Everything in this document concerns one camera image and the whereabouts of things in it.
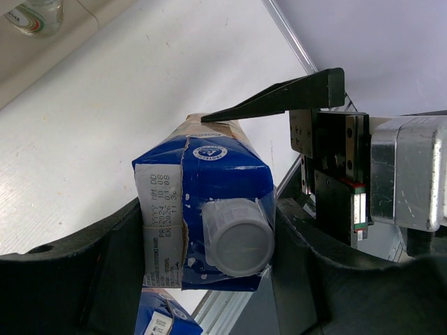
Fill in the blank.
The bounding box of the clear bottle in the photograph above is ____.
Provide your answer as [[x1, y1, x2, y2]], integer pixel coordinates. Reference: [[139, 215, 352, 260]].
[[4, 0, 64, 36]]

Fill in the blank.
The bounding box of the aluminium front rail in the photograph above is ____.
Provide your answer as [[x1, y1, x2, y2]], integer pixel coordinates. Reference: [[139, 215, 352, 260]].
[[190, 153, 409, 335]]

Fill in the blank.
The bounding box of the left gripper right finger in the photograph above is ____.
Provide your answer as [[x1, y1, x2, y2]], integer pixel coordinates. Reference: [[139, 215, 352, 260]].
[[272, 199, 446, 334]]

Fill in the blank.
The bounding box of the beige three-tier shelf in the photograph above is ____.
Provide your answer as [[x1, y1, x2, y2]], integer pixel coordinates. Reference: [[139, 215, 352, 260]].
[[1, 1, 133, 107]]

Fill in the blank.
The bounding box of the blue carton maroon side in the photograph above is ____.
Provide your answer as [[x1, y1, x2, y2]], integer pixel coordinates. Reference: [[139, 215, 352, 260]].
[[133, 114, 276, 290]]

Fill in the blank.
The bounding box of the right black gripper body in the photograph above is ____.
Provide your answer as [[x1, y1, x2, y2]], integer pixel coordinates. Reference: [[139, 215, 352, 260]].
[[289, 109, 370, 244]]

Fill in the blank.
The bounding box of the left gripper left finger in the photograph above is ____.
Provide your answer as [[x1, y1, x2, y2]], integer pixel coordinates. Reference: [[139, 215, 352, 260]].
[[1, 200, 144, 334]]

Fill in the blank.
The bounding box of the blue carton yellow side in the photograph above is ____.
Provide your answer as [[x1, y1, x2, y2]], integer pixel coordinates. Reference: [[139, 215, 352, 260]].
[[134, 286, 203, 335]]

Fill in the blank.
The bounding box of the aluminium side rail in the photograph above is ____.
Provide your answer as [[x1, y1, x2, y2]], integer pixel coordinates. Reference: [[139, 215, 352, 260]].
[[261, 0, 360, 116]]

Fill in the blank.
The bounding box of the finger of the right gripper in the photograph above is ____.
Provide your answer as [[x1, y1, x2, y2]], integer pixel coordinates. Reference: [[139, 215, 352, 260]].
[[201, 68, 345, 123]]

